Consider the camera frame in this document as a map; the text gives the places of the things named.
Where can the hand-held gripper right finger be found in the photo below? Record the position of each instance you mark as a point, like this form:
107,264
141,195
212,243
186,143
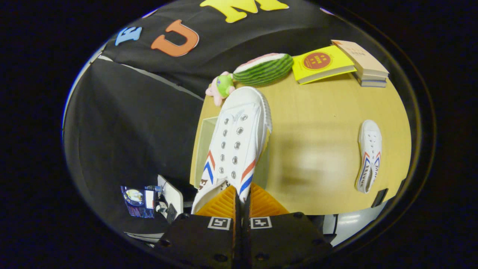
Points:
283,239

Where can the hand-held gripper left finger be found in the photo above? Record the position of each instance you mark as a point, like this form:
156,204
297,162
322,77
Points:
201,243

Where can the green fabric storage box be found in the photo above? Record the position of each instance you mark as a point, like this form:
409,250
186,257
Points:
205,142

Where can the white canvas shoe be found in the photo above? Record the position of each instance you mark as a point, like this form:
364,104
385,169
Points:
369,149
239,123

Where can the blue printed carton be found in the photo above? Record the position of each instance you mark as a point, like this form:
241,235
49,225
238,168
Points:
138,201

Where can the small black block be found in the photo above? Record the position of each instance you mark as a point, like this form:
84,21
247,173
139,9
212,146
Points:
380,197

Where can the green and pink plush toy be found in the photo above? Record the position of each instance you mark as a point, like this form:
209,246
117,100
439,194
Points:
224,85

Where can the watermelon slice plush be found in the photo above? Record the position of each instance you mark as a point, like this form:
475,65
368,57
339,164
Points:
265,71

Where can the blue-edged book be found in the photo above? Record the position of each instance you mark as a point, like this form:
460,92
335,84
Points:
373,84

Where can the yellow book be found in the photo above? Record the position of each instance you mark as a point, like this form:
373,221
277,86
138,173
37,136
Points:
321,63

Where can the thin beige book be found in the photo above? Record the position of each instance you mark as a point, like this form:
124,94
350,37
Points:
371,79

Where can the thick beige book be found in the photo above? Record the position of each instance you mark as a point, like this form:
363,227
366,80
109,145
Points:
364,59

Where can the white frame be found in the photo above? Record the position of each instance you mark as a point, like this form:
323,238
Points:
172,196

